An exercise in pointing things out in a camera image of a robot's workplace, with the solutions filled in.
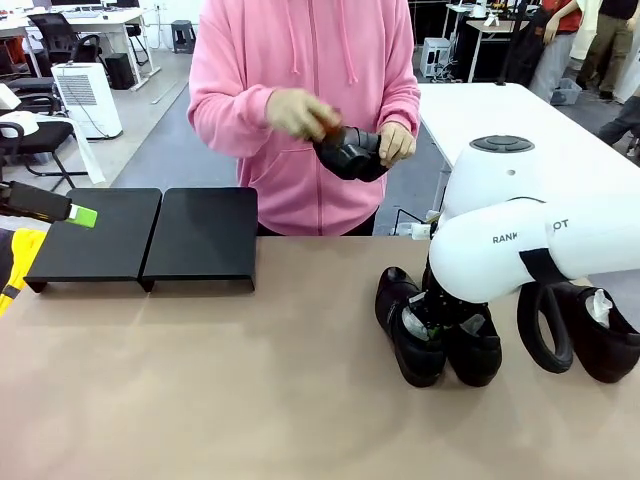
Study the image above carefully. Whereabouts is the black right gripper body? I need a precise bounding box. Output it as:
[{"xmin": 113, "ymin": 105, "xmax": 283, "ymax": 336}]
[{"xmin": 419, "ymin": 267, "xmax": 469, "ymax": 327}]

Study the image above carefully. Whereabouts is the black leather shoe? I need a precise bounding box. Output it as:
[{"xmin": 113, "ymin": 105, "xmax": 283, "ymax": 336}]
[
  {"xmin": 442, "ymin": 299, "xmax": 504, "ymax": 388},
  {"xmin": 374, "ymin": 267, "xmax": 448, "ymax": 389},
  {"xmin": 313, "ymin": 126, "xmax": 396, "ymax": 184},
  {"xmin": 549, "ymin": 282, "xmax": 640, "ymax": 385}
]

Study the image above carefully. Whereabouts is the brown shoe brush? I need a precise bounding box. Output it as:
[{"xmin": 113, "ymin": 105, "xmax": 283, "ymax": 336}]
[{"xmin": 317, "ymin": 112, "xmax": 346, "ymax": 144}]

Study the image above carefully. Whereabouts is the person left forearm pink sleeve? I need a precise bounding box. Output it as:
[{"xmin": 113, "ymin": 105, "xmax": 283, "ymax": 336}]
[{"xmin": 382, "ymin": 79, "xmax": 422, "ymax": 136}]

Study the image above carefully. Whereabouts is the person right forearm pink sleeve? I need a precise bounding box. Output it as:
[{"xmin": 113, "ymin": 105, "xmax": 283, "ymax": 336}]
[{"xmin": 187, "ymin": 87, "xmax": 274, "ymax": 161}]

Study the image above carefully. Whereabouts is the black metal shoe stand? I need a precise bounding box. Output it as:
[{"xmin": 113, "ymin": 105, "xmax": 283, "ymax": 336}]
[
  {"xmin": 23, "ymin": 187, "xmax": 164, "ymax": 295},
  {"xmin": 141, "ymin": 187, "xmax": 260, "ymax": 294}
]

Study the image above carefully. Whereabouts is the person left hand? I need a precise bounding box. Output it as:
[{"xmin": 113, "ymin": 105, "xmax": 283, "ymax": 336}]
[{"xmin": 378, "ymin": 122, "xmax": 418, "ymax": 169}]

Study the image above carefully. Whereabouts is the person right hand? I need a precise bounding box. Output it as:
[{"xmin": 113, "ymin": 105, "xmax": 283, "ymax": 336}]
[{"xmin": 265, "ymin": 88, "xmax": 346, "ymax": 144}]

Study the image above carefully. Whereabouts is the white paper shoe stuffing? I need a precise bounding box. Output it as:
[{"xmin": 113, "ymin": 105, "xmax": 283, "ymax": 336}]
[
  {"xmin": 579, "ymin": 288, "xmax": 614, "ymax": 329},
  {"xmin": 402, "ymin": 304, "xmax": 431, "ymax": 344}
]

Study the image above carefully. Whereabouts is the yellow black fabric item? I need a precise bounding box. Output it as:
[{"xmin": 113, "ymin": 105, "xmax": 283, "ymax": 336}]
[{"xmin": 0, "ymin": 227, "xmax": 47, "ymax": 317}]

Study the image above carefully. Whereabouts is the black armrest chair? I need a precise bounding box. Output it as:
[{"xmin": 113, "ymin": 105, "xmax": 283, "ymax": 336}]
[{"xmin": 0, "ymin": 119, "xmax": 90, "ymax": 180}]

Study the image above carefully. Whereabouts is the white hanging cloth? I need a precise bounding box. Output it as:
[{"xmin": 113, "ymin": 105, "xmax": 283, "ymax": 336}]
[{"xmin": 37, "ymin": 113, "xmax": 106, "ymax": 184}]

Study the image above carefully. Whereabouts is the white air purifier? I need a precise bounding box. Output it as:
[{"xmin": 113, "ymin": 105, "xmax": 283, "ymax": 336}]
[{"xmin": 51, "ymin": 62, "xmax": 124, "ymax": 140}]

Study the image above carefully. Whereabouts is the black computer tower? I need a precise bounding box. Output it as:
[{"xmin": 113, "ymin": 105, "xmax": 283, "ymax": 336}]
[{"xmin": 103, "ymin": 52, "xmax": 136, "ymax": 91}]

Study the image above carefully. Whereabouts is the black mesh office chair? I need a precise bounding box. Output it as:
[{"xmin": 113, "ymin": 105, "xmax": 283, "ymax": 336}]
[{"xmin": 27, "ymin": 12, "xmax": 104, "ymax": 76}]

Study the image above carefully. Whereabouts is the large white table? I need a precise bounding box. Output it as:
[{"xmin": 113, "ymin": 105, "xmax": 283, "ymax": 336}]
[{"xmin": 418, "ymin": 82, "xmax": 640, "ymax": 214}]

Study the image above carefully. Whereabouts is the white office desk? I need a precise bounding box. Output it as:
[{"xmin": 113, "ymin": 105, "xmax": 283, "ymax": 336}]
[{"xmin": 0, "ymin": 7, "xmax": 161, "ymax": 94}]

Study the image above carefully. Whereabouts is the grey plastic stool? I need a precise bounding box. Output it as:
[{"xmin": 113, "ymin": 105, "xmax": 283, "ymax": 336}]
[{"xmin": 171, "ymin": 19, "xmax": 197, "ymax": 54}]

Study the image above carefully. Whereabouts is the grey storage bin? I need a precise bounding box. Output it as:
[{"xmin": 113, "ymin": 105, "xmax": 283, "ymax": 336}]
[{"xmin": 549, "ymin": 77, "xmax": 584, "ymax": 106}]

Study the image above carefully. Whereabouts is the white computer case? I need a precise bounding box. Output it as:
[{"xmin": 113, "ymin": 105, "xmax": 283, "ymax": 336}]
[{"xmin": 422, "ymin": 37, "xmax": 456, "ymax": 81}]

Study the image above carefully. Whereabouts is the bystander in blue jeans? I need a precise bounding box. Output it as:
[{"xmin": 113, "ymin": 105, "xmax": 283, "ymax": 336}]
[{"xmin": 597, "ymin": 97, "xmax": 640, "ymax": 161}]

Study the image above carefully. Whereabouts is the black hanging garment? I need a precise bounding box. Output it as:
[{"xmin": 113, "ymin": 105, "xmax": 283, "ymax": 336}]
[{"xmin": 502, "ymin": 4, "xmax": 549, "ymax": 89}]

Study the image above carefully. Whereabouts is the brown top side table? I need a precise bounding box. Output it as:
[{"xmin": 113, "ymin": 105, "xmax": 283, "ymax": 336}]
[{"xmin": 464, "ymin": 18, "xmax": 531, "ymax": 84}]

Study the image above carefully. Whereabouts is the person torso pink hoodie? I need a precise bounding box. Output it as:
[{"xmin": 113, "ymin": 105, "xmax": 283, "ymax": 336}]
[{"xmin": 187, "ymin": 0, "xmax": 421, "ymax": 237}]

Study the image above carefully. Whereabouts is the cream hanging garment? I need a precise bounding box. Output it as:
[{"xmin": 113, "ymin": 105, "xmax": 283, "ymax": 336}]
[{"xmin": 569, "ymin": 0, "xmax": 601, "ymax": 61}]

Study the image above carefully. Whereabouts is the mannequin in red shirt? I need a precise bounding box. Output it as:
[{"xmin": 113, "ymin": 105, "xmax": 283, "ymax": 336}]
[{"xmin": 529, "ymin": 0, "xmax": 586, "ymax": 104}]

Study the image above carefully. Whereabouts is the standing bystander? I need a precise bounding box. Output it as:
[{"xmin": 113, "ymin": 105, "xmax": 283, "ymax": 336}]
[{"xmin": 577, "ymin": 0, "xmax": 639, "ymax": 99}]

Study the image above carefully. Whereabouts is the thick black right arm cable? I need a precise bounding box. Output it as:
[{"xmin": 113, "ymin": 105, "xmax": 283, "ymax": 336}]
[{"xmin": 517, "ymin": 282, "xmax": 575, "ymax": 375}]

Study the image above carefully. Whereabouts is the black velcro cable strap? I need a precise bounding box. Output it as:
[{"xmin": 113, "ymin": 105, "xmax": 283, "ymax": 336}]
[{"xmin": 518, "ymin": 247, "xmax": 571, "ymax": 285}]

